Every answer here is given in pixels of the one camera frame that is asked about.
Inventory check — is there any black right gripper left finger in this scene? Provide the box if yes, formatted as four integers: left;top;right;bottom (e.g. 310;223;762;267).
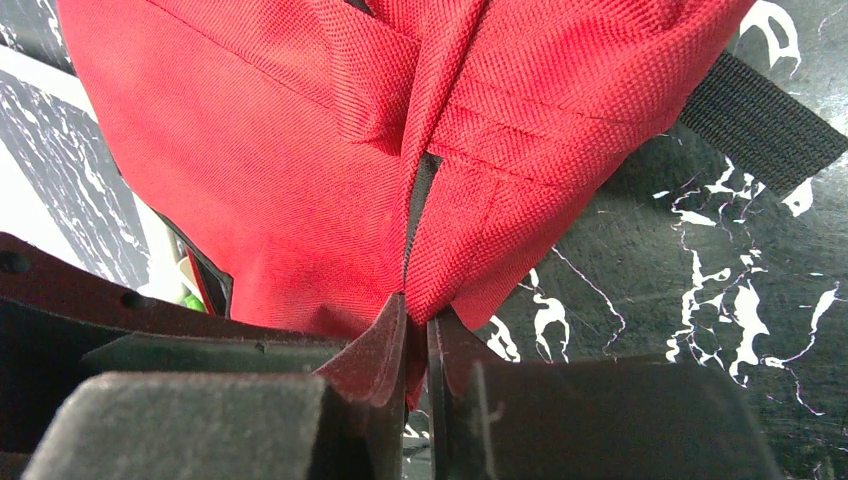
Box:
23;294;406;479

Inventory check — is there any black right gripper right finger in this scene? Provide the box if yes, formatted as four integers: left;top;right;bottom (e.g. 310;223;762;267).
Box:
427;310;781;479

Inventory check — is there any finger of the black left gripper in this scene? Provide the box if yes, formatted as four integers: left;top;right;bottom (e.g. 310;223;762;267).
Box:
1;233;347;454

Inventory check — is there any red student backpack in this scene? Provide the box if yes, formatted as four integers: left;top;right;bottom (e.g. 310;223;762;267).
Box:
56;0;848;412

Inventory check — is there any green pipe clamp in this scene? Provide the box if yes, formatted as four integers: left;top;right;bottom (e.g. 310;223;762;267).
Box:
179;293;207;313

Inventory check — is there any white PVC pipe frame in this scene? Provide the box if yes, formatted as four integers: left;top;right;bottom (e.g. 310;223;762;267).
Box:
1;47;189;304

